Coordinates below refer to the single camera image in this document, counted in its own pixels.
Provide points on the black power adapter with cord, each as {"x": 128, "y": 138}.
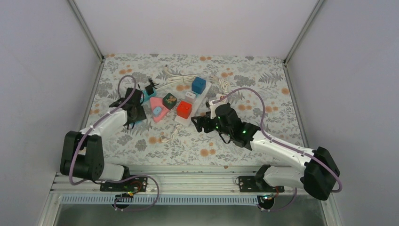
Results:
{"x": 151, "y": 85}

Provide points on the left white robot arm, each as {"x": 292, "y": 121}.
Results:
{"x": 83, "y": 156}

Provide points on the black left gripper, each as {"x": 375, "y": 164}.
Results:
{"x": 141, "y": 114}

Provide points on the pink triangular power strip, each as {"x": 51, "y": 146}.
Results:
{"x": 157, "y": 101}

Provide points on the white multicolour power strip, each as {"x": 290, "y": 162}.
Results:
{"x": 200, "y": 99}

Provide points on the light blue small adapter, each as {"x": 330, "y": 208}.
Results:
{"x": 157, "y": 111}

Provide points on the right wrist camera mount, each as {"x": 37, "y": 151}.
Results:
{"x": 212, "y": 105}

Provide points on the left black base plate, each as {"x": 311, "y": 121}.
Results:
{"x": 137, "y": 184}

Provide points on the floral patterned table mat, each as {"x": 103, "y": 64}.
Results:
{"x": 260, "y": 92}

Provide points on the white cube adapter with cord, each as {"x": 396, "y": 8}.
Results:
{"x": 220, "y": 98}

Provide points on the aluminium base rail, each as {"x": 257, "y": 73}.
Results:
{"x": 169, "y": 183}

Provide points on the dark green cube adapter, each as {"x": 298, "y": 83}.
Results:
{"x": 169, "y": 101}

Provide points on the red cube socket adapter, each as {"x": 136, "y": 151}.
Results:
{"x": 184, "y": 109}

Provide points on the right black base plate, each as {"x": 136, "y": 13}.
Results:
{"x": 248, "y": 184}

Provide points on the blue cube socket adapter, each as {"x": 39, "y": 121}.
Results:
{"x": 198, "y": 85}

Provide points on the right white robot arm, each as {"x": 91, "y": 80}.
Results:
{"x": 314, "y": 171}

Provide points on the teal power strip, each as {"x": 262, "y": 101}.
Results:
{"x": 145, "y": 97}

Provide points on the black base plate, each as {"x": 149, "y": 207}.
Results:
{"x": 248, "y": 184}
{"x": 137, "y": 184}

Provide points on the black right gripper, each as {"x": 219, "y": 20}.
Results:
{"x": 207, "y": 128}

